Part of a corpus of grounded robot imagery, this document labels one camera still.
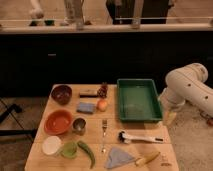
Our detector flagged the orange peach fruit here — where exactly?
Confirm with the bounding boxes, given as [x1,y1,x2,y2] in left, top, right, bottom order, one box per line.
[97,99,108,112]

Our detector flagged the blue sponge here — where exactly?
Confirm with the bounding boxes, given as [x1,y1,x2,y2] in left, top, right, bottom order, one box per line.
[77,102,95,114]

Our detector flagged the small metal cup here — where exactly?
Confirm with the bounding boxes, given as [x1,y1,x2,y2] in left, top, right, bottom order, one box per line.
[73,118,86,135]

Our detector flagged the orange bowl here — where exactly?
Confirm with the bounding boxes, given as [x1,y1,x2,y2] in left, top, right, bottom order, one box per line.
[44,110,73,135]

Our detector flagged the green plastic tray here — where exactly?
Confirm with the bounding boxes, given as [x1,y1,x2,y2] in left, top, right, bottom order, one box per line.
[117,79,162,122]

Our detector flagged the dark brown bowl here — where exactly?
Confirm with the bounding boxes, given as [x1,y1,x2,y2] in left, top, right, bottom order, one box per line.
[51,85,72,105]

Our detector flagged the green chili pepper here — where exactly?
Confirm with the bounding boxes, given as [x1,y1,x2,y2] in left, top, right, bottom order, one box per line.
[77,141,96,169]

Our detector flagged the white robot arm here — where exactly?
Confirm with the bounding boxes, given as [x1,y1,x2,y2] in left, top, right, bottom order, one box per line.
[159,63,213,125]

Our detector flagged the silver fork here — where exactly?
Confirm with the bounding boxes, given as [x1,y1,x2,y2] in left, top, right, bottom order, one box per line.
[101,119,108,153]

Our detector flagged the black brown block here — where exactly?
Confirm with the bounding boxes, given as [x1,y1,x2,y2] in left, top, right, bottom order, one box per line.
[79,90,98,98]

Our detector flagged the dark red grape bunch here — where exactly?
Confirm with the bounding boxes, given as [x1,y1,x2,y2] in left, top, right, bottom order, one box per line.
[97,83,108,98]

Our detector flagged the white dish brush black bristles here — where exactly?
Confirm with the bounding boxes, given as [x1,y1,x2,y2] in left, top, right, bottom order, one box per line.
[118,131,164,143]

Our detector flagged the light green cup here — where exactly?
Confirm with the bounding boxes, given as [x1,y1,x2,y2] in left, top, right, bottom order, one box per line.
[61,141,77,159]

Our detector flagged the black tripod stand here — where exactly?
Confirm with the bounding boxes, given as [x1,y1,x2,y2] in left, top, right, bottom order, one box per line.
[0,97,38,138]

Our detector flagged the blue triangular cloth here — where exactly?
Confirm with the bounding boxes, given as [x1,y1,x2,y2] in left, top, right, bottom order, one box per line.
[105,147,135,169]

